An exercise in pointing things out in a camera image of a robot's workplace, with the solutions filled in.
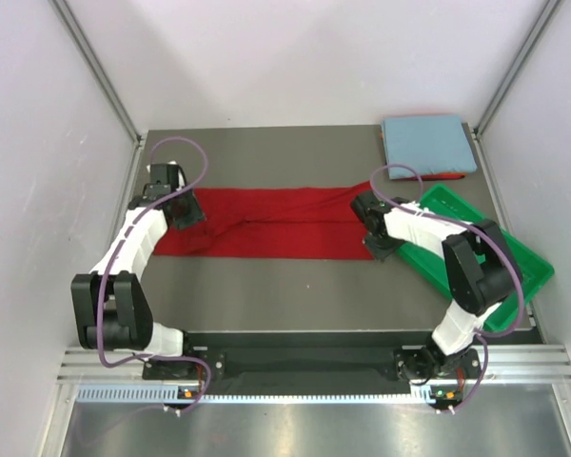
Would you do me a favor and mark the green plastic tray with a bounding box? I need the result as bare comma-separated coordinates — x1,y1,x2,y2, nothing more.
392,184,556,334

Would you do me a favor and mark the folded blue t shirt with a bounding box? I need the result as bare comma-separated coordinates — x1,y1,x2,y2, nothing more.
381,114,477,180

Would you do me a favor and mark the aluminium frame post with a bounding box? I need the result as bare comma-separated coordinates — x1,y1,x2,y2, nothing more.
474,0,563,138
49,0,142,145

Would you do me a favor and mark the aluminium frame rail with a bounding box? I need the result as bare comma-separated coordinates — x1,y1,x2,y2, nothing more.
56,345,571,382

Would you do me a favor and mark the slotted grey cable duct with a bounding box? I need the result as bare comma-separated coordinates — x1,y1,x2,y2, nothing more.
75,385,461,406

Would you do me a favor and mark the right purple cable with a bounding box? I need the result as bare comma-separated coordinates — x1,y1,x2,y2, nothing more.
369,163,525,414

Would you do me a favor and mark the left aluminium frame post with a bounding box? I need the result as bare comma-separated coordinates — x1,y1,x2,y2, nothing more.
49,0,142,145

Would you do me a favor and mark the purple cable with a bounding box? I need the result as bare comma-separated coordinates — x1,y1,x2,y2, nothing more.
369,163,525,414
94,135,213,414

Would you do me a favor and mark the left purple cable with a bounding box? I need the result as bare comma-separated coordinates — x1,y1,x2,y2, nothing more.
94,135,213,414

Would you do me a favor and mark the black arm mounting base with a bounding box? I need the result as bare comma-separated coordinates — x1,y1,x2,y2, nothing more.
137,328,486,396

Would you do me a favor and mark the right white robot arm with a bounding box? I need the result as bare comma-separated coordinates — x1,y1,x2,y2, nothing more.
350,191,522,377

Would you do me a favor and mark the right aluminium frame post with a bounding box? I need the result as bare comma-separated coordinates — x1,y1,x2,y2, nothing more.
474,0,563,138

